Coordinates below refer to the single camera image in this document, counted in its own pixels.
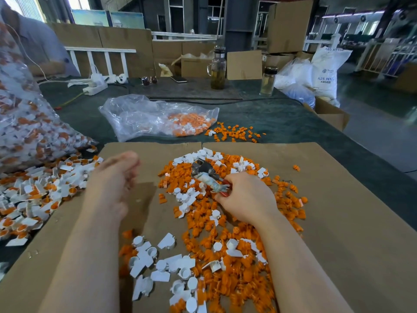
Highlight glass bottle with black lid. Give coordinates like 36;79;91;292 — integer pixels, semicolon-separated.
260;67;278;97

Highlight white woven sack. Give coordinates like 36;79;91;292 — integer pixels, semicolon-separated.
311;32;353;107

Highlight white metal rack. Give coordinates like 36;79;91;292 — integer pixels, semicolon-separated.
356;36;417;76

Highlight pile of assembled white-orange parts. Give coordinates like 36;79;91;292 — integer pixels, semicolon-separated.
0;147;105;284

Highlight small clear plastic bag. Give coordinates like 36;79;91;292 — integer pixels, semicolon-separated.
98;94;220;142

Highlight person's right forearm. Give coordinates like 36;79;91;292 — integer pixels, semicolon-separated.
254;213;354;313

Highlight person's left hand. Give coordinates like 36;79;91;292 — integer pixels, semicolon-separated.
83;150;142;219

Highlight pile of orange and white parts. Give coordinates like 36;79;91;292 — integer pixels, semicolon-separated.
119;148;310;313

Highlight flat brown cardboard panel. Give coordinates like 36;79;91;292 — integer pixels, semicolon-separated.
227;50;263;81

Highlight open cardboard box with paper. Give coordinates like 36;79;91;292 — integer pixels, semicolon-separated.
171;53;216;79

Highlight person's right hand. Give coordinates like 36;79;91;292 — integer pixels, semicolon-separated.
214;171;281;226

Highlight silver red-handled pliers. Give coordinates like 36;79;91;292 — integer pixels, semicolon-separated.
191;158;232;196

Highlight large clear bag of seals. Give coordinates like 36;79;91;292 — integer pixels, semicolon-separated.
0;23;99;176

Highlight white railing frame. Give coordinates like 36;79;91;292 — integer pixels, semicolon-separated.
65;47;138;78

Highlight scatter of orange offcuts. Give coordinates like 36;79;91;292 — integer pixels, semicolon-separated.
207;122;267;143

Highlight row of upright cardboard sheets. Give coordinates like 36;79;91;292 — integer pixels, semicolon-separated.
51;24;220;78

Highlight glass tea jar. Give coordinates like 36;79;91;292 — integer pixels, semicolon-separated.
208;47;228;90

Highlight tall brown cardboard box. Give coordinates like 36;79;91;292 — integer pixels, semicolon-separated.
266;0;314;54

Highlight open brown cardboard box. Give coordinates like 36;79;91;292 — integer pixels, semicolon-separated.
303;96;351;131

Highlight clear blue plastic bag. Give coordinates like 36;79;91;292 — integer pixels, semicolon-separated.
274;58;318;108

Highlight dark steel pillar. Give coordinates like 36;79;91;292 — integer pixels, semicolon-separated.
224;0;259;53

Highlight person's left forearm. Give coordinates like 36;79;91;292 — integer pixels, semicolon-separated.
38;210;128;313

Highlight white power strip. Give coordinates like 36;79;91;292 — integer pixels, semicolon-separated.
68;73;129;97

